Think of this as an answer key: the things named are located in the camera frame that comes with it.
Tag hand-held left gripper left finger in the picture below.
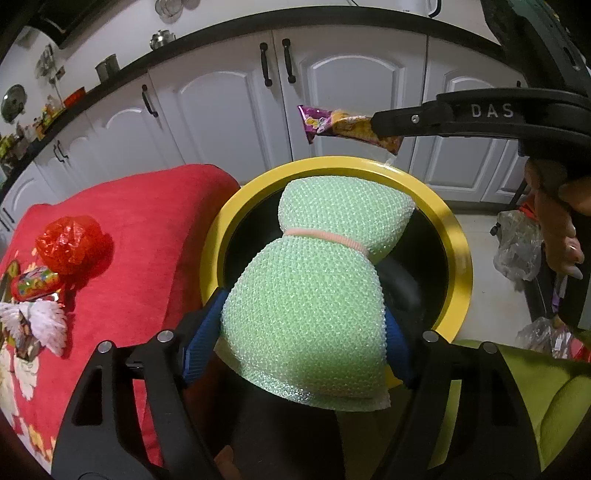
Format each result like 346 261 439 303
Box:
51 288 227 480

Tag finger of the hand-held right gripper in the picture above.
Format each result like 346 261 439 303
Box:
372 90 522 139

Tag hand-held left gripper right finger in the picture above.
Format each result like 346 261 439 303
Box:
383 310 541 480

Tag green bubble wrap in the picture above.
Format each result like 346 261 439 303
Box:
216 174 415 411

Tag purple snack packet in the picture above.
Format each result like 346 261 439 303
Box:
298 105 402 155

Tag yellow rimmed trash bin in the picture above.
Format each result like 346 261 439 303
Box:
201 157 474 388

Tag person's right hand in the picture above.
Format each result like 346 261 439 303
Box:
524 159 583 280

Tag red floral blanket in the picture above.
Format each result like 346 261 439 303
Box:
0 164 243 476

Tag lime green stool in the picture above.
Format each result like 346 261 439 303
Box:
434 339 591 480

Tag clear plastic bag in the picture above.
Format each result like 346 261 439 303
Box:
515 316 591 361
492 210 543 282

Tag red plastic bag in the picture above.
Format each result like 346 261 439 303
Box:
36 215 114 278

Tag red green candy packet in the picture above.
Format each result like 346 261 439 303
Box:
11 267 61 301

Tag white base cabinets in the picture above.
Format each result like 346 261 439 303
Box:
0 18 532 241

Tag group of oil bottles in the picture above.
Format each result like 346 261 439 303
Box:
41 95 65 125

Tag black kitchen countertop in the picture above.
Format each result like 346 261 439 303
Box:
0 14 504 185

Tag glass pot lid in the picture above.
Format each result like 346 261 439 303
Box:
1 84 26 123

